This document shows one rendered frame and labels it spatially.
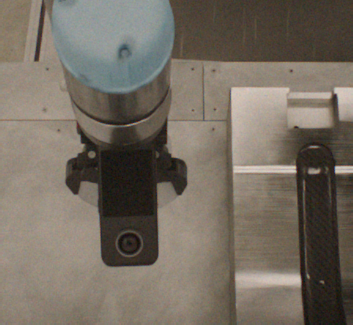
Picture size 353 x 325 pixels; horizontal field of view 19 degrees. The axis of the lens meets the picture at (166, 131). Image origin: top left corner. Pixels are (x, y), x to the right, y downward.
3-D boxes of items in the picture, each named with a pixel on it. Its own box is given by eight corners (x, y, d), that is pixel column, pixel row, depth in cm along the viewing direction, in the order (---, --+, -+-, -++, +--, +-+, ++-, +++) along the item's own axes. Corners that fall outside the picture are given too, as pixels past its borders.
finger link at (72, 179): (111, 179, 93) (130, 147, 85) (110, 197, 92) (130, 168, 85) (59, 175, 92) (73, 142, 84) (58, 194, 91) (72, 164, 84)
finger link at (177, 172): (196, 178, 92) (174, 145, 84) (196, 194, 91) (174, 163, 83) (145, 182, 93) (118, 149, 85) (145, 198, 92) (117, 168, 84)
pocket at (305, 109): (282, 101, 110) (285, 86, 107) (332, 101, 110) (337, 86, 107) (284, 140, 108) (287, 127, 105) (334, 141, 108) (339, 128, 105)
